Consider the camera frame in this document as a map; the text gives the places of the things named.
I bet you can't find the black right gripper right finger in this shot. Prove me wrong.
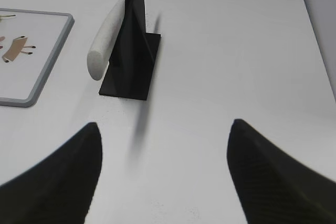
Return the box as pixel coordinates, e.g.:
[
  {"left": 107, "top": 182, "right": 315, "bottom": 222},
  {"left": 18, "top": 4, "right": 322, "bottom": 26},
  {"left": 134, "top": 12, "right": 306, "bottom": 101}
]
[{"left": 226, "top": 119, "right": 335, "bottom": 223}]

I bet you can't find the white-handled kitchen knife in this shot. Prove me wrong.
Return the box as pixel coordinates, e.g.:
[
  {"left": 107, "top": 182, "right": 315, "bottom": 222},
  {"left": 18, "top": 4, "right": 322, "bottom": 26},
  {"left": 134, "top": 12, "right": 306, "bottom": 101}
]
[{"left": 87, "top": 0, "right": 126, "bottom": 81}]

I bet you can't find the black knife stand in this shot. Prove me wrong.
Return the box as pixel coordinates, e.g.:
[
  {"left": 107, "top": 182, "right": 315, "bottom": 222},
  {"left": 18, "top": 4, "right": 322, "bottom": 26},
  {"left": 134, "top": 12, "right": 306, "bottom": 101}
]
[{"left": 99, "top": 0, "right": 161, "bottom": 100}]

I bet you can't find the white grey-rimmed cutting board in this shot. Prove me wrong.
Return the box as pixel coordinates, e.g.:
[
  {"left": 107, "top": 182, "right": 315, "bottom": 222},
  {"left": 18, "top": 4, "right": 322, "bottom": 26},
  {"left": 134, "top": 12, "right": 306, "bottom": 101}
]
[{"left": 1, "top": 8, "right": 75, "bottom": 108}]

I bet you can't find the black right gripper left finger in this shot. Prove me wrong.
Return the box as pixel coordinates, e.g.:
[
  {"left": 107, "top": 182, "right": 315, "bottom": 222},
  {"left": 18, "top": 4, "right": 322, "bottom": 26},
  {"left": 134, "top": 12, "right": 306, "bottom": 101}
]
[{"left": 1, "top": 122, "right": 102, "bottom": 223}]

